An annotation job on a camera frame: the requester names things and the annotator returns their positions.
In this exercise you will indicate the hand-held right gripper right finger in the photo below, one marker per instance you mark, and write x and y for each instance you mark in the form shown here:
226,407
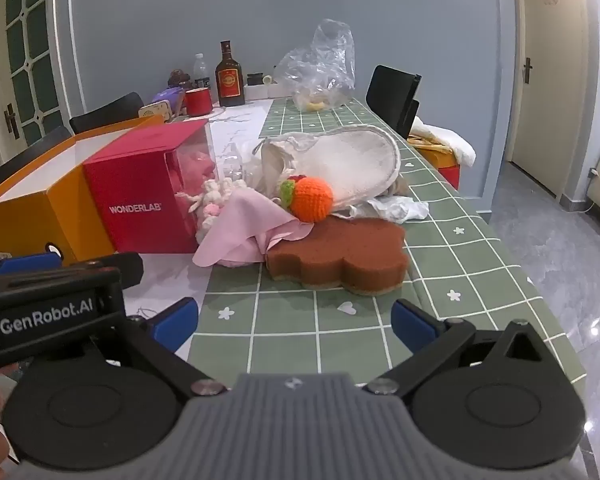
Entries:
414,325

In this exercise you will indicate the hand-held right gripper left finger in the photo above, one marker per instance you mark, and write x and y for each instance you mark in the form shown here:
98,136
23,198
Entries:
177,322

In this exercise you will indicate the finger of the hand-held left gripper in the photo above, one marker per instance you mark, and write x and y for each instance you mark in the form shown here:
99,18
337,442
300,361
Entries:
115,270
25,263

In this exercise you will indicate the white terry cloth mitt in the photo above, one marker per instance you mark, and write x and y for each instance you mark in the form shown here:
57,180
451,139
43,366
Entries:
345,160

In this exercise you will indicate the orange cardboard box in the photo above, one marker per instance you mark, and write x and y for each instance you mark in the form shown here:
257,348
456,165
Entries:
55,210

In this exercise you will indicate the green checkered tablecloth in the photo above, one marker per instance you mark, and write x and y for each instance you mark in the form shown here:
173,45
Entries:
330,320

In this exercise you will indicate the red box with clear side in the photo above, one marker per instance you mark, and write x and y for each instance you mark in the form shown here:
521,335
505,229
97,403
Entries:
130,185

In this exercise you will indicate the brown flower-shaped sponge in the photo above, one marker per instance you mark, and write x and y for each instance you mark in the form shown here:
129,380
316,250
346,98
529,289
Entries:
340,255

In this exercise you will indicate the pink cloth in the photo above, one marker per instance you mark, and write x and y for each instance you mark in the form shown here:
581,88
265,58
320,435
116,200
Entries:
240,230

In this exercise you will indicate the white pink crocheted toy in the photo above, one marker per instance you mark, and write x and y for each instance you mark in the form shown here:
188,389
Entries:
215,195

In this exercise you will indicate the pile of pink round pouches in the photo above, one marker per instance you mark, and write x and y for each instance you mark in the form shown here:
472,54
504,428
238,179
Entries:
197,170

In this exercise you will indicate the small clear plastic bottle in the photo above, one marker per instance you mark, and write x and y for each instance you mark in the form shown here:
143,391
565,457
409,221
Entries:
232,160

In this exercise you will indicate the orange crocheted tangerine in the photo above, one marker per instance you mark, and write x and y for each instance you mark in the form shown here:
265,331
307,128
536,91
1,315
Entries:
312,200

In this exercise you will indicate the small wooden speaker box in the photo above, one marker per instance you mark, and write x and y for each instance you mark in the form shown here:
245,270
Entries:
155,111

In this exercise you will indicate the white towel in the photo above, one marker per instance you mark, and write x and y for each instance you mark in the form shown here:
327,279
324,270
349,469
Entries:
455,147

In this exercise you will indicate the purple toy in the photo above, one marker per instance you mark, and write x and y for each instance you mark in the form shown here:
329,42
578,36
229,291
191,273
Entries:
167,95

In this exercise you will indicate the red mug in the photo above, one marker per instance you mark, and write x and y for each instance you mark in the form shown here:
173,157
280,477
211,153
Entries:
198,102

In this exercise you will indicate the glass-paned door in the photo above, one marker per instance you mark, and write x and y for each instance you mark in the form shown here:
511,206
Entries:
25,60

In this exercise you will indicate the clear water bottle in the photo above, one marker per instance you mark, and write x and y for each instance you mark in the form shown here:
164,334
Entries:
200,70

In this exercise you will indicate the brown liquor bottle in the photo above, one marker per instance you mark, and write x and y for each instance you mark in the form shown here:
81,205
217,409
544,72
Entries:
229,80

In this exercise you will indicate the white box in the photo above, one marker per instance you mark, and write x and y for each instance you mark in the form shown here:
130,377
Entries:
257,91

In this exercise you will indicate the black jar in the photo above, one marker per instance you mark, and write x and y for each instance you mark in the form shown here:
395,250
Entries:
255,79

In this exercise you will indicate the yellow pastry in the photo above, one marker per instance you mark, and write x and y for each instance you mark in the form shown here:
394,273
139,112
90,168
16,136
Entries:
315,105

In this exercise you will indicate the clear plastic bag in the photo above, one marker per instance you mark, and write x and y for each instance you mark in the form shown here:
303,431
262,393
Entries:
320,70

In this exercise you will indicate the cream door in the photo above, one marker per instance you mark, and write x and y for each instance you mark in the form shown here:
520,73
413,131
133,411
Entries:
550,85

